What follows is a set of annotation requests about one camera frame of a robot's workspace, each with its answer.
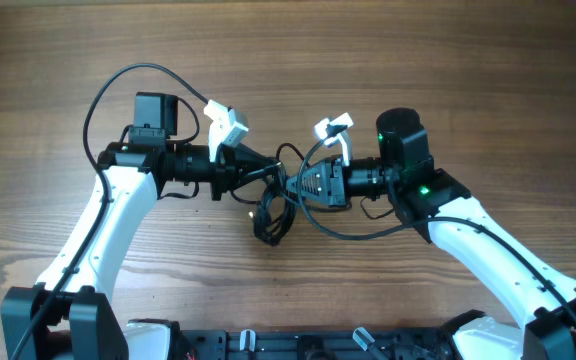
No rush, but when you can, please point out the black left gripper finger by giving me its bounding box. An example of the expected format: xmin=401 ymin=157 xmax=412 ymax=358
xmin=232 ymin=167 xmax=279 ymax=191
xmin=237 ymin=144 xmax=278 ymax=170

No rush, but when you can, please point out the thick black USB cable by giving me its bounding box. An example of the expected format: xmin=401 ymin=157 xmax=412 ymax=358
xmin=230 ymin=142 xmax=309 ymax=247

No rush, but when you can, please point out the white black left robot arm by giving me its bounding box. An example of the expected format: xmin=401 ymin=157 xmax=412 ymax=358
xmin=0 ymin=92 xmax=279 ymax=359

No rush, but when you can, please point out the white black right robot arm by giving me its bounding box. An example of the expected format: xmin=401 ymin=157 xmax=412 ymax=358
xmin=287 ymin=108 xmax=576 ymax=359

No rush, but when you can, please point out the left camera cable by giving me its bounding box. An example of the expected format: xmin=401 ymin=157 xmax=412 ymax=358
xmin=10 ymin=62 xmax=210 ymax=360

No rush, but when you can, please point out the camera cable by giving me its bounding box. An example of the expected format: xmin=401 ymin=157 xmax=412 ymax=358
xmin=10 ymin=62 xmax=210 ymax=360
xmin=295 ymin=124 xmax=576 ymax=360

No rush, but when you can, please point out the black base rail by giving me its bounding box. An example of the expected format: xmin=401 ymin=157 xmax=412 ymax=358
xmin=181 ymin=328 xmax=457 ymax=360

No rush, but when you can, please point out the right camera cable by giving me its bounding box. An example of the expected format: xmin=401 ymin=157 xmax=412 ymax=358
xmin=295 ymin=124 xmax=576 ymax=360

